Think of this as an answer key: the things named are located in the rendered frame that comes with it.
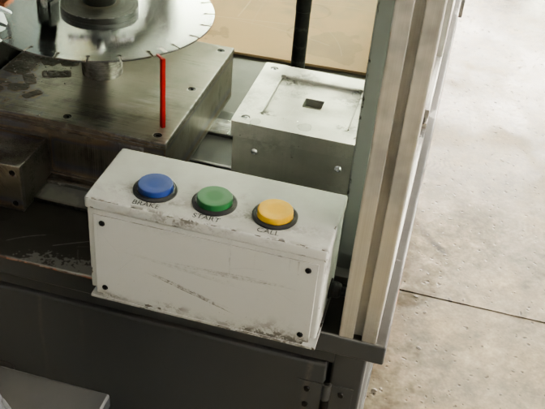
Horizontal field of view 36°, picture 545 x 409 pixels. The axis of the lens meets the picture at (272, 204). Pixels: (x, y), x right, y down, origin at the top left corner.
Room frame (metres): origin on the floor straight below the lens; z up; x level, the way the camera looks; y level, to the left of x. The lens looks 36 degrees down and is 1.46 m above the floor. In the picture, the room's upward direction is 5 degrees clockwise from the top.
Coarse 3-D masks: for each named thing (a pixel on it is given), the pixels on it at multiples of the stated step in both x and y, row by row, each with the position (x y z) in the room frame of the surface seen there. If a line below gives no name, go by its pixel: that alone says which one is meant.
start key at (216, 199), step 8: (200, 192) 0.77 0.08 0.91; (208, 192) 0.77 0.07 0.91; (216, 192) 0.77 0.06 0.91; (224, 192) 0.77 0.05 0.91; (200, 200) 0.75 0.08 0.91; (208, 200) 0.75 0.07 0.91; (216, 200) 0.76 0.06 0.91; (224, 200) 0.76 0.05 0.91; (232, 200) 0.76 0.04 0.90; (208, 208) 0.75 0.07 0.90; (216, 208) 0.75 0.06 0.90; (224, 208) 0.75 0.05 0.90
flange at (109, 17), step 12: (60, 0) 1.14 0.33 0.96; (72, 0) 1.14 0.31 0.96; (84, 0) 1.12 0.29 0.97; (96, 0) 1.12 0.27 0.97; (108, 0) 1.12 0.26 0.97; (120, 0) 1.15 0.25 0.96; (132, 0) 1.16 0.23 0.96; (72, 12) 1.10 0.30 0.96; (84, 12) 1.10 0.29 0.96; (96, 12) 1.10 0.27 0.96; (108, 12) 1.11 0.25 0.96; (120, 12) 1.11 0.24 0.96; (132, 12) 1.12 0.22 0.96; (96, 24) 1.08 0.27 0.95
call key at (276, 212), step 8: (264, 200) 0.76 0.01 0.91; (272, 200) 0.77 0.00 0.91; (280, 200) 0.77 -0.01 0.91; (264, 208) 0.75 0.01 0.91; (272, 208) 0.75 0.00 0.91; (280, 208) 0.75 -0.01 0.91; (288, 208) 0.76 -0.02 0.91; (264, 216) 0.74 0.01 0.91; (272, 216) 0.74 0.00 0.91; (280, 216) 0.74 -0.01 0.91; (288, 216) 0.74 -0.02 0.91; (272, 224) 0.73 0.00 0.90; (280, 224) 0.73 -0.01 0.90
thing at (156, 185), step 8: (144, 176) 0.79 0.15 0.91; (152, 176) 0.79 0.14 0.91; (160, 176) 0.79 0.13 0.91; (168, 176) 0.79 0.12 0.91; (144, 184) 0.77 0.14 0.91; (152, 184) 0.78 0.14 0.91; (160, 184) 0.78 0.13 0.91; (168, 184) 0.78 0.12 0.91; (144, 192) 0.76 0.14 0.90; (152, 192) 0.76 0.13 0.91; (160, 192) 0.76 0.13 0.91; (168, 192) 0.77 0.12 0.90
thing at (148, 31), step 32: (0, 0) 1.14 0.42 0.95; (32, 0) 1.15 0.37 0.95; (160, 0) 1.19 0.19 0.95; (192, 0) 1.20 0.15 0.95; (0, 32) 1.03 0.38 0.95; (32, 32) 1.04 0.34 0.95; (64, 32) 1.05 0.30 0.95; (96, 32) 1.06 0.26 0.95; (128, 32) 1.07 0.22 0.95; (160, 32) 1.08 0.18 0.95; (192, 32) 1.09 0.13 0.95
